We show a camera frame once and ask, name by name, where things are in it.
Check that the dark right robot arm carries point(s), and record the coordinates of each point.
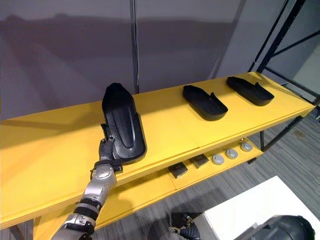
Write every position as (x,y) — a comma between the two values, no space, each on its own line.
(282,228)

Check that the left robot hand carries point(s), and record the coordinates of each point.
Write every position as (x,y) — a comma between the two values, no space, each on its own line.
(106,150)

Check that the grey round part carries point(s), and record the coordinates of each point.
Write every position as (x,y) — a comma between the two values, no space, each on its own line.
(246,146)
(218,159)
(231,153)

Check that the grey vertical pole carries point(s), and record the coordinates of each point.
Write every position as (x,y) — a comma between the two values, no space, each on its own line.
(135,50)

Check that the white table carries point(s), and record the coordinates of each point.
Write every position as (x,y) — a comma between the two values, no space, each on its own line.
(250,205)

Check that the black metal rack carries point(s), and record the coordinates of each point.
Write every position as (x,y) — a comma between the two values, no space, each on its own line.
(257,65)

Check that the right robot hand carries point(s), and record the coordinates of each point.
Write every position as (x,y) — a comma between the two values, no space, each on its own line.
(186,231)

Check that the dark square metal part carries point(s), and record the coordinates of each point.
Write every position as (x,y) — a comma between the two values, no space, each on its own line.
(199,160)
(178,170)

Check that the black plastic sole-shaped housing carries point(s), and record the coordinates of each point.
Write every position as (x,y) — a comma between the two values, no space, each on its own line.
(205,105)
(125,125)
(250,91)

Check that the yellow shelf board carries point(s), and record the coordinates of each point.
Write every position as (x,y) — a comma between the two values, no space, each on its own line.
(62,162)
(150,191)

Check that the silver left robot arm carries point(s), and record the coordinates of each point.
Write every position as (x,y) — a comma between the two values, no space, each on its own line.
(97,190)

